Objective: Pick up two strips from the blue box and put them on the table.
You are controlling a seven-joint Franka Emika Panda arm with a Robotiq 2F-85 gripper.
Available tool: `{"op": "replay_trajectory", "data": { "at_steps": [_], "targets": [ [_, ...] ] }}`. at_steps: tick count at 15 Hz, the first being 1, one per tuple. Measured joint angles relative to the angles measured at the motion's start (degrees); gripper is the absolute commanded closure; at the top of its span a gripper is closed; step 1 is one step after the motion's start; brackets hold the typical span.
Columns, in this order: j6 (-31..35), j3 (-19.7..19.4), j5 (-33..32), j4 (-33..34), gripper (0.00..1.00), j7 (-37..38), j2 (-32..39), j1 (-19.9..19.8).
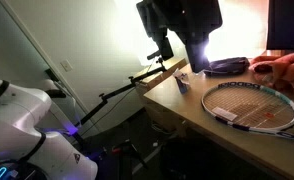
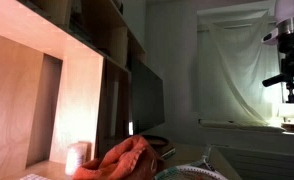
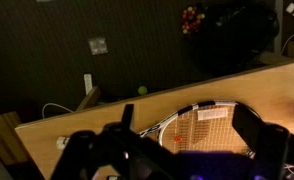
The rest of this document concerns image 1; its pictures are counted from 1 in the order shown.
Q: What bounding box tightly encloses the black zip pouch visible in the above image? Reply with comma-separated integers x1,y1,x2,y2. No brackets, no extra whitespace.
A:
203,56,251,78

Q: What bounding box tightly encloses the black articulated camera stand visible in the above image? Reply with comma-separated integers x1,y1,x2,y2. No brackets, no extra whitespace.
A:
74,57,168,130

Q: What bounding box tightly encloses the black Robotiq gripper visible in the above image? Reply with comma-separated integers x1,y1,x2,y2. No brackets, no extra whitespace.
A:
152,0,223,74

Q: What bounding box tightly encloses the black computer monitor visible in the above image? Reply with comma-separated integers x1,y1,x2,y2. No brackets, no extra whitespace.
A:
266,0,294,51

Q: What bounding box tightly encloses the white wall switch plate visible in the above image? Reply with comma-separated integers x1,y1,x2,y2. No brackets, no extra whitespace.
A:
60,59,74,73

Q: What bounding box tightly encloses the white paper label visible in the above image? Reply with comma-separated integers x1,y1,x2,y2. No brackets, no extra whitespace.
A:
211,106,238,122

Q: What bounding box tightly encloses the black camera on stand head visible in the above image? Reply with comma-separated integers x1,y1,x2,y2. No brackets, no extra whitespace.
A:
146,37,175,62

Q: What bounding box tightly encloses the white tennis racket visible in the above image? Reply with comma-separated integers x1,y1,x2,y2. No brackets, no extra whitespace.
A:
200,81,294,145

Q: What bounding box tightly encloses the orange cloth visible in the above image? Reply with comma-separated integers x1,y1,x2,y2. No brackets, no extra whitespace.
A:
248,49,294,100

